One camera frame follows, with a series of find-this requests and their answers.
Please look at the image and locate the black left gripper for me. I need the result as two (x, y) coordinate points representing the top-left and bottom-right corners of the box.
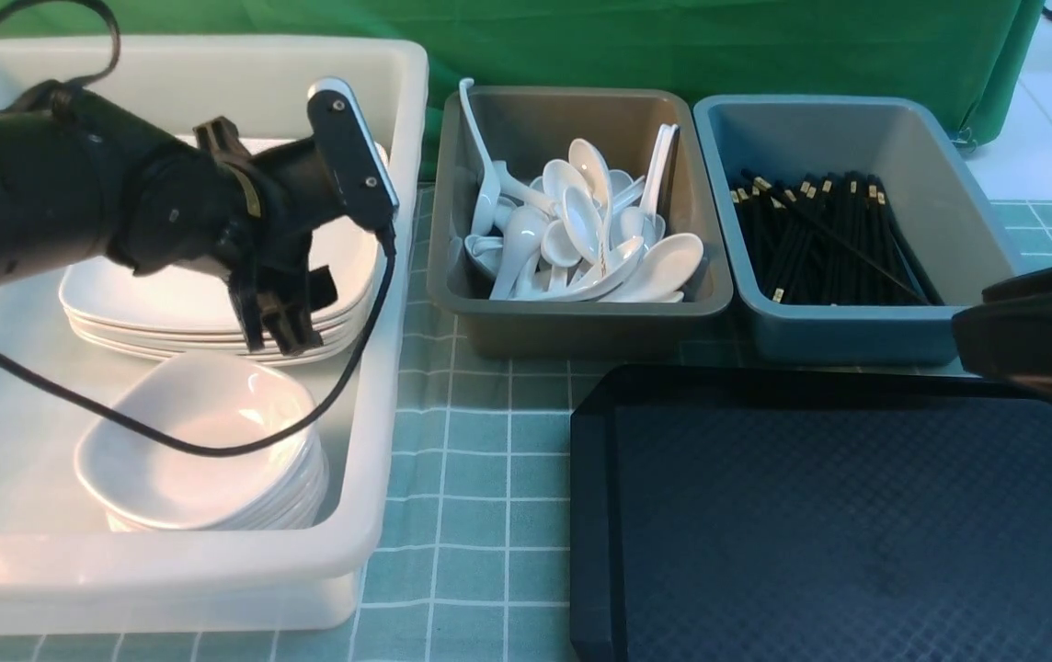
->
(109, 116), (344, 356)

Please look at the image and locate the large white square plate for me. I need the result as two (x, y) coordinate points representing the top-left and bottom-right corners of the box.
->
(59, 221), (382, 343)

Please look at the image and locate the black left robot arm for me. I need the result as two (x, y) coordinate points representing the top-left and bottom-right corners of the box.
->
(0, 81), (337, 356)

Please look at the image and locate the stack of small white dishes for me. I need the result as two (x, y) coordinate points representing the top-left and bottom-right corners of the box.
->
(74, 352), (329, 531)

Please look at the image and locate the stack of white square plates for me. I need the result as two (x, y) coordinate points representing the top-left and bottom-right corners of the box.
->
(59, 265), (376, 366)

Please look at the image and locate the brown plastic bin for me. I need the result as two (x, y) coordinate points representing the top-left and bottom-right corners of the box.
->
(427, 86), (735, 360)

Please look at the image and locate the pile of white spoons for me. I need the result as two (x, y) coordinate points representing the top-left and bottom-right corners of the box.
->
(458, 78), (705, 304)

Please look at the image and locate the green checkered tablecloth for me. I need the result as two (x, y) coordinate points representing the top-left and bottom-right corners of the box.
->
(0, 184), (1052, 662)

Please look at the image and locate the large white plastic bin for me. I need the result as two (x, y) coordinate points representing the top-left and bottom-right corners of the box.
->
(0, 35), (429, 635)

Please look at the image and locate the pile of black chopsticks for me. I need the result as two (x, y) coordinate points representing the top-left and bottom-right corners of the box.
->
(729, 169), (943, 306)

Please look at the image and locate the grey-blue plastic bin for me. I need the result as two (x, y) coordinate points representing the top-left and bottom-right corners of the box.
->
(693, 94), (1021, 366)

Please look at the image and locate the black serving tray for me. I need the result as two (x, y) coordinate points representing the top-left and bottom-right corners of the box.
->
(569, 365), (1052, 661)

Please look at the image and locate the green backdrop cloth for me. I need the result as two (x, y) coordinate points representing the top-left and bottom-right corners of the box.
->
(0, 0), (1044, 181)

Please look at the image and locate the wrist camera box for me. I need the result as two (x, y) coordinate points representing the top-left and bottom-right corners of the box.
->
(306, 78), (400, 235)

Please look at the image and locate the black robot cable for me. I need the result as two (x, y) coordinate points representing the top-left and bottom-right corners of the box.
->
(0, 0), (398, 459)

